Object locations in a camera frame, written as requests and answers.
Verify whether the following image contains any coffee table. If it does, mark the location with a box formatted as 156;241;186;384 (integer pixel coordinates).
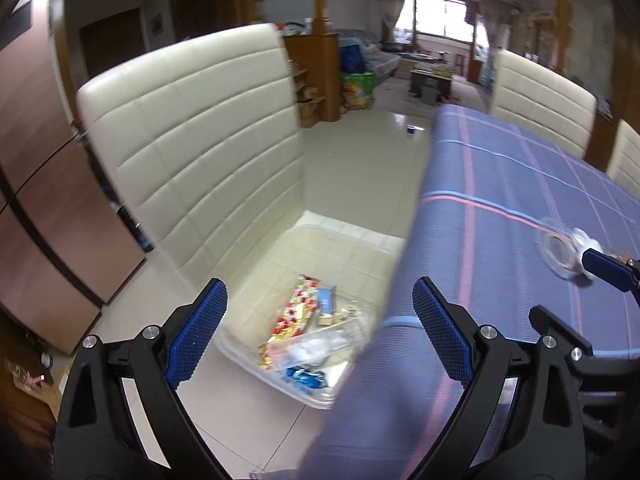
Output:
409;62;454;97

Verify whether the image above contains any red gold checkered wrapper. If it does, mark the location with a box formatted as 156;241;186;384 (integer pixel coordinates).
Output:
257;273;321;372

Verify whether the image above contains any window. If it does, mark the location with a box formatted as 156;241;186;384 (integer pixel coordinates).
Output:
409;0;477;44

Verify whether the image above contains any wooden partition cabinet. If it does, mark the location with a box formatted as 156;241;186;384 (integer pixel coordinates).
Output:
282;29;344;124

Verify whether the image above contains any clear plastic storage bin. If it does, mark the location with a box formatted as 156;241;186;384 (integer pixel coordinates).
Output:
212;224;407;412

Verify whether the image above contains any blue bag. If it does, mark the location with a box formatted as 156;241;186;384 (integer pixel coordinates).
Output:
339;42;369;76

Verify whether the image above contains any cream quilted dining chair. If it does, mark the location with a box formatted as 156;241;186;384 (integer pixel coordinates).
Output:
488;48;599;159
605;119;640;197
76;22;407;292

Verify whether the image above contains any brown refrigerator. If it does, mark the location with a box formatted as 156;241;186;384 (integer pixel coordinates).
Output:
0;0;147;357

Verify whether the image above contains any blue plaid tablecloth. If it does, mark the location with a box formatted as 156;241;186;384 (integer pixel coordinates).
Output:
249;104;640;480

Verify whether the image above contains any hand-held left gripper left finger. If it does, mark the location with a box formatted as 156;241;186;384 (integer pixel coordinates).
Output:
52;278;231;480

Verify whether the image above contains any colourful woven bag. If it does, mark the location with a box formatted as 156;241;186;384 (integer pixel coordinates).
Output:
340;72;376;111

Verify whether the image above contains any blue foil wrapper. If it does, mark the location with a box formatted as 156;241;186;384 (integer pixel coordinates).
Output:
284;365;326;392

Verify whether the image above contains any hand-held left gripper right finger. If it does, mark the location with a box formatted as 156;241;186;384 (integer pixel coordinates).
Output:
407;276;590;480

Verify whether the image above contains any grey sofa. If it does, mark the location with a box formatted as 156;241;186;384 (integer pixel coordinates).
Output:
334;29;402;79

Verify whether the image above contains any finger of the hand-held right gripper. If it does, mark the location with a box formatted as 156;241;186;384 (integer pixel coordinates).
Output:
528;304;640;362
581;248;640;311

